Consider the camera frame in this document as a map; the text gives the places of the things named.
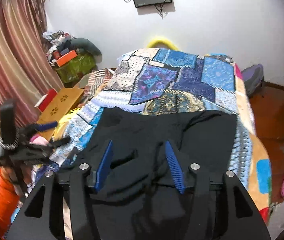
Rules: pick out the black zip hoodie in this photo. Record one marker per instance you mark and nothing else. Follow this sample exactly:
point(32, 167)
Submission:
point(139, 199)

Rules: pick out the blue patchwork bed quilt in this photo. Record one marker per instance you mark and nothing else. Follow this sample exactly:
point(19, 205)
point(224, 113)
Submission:
point(155, 81)

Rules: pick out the orange box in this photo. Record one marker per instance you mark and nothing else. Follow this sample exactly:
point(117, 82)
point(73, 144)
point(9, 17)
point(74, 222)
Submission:
point(66, 58)

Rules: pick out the dark grey cushion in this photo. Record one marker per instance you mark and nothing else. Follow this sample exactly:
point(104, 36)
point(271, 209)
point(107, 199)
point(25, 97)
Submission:
point(83, 45)

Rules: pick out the striped folded blanket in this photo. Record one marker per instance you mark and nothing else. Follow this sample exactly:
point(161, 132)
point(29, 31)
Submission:
point(93, 82)

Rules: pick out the red box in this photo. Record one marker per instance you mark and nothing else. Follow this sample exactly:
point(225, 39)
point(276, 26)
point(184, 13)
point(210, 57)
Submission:
point(45, 100)

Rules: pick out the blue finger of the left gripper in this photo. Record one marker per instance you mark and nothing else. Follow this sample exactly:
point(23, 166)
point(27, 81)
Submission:
point(60, 142)
point(46, 126)

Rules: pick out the orange sleeved forearm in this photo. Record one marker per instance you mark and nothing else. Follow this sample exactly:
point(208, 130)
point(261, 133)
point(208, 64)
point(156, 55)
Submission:
point(8, 201)

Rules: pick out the red striped curtain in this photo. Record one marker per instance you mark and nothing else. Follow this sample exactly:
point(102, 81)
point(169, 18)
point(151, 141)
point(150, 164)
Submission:
point(25, 73)

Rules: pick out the wooden lap table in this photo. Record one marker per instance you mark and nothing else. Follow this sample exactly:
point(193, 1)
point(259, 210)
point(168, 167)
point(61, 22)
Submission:
point(65, 100)

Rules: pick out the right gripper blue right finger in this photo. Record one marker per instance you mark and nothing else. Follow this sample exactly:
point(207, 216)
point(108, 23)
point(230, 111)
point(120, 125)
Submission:
point(173, 157)

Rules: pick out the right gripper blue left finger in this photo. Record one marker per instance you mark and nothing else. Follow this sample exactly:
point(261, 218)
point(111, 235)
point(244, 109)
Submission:
point(105, 158)

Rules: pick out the yellow curved headboard piece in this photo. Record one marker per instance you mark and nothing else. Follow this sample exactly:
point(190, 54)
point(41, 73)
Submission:
point(161, 42)

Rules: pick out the purple grey backpack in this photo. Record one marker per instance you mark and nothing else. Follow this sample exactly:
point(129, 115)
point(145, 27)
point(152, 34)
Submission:
point(254, 80)

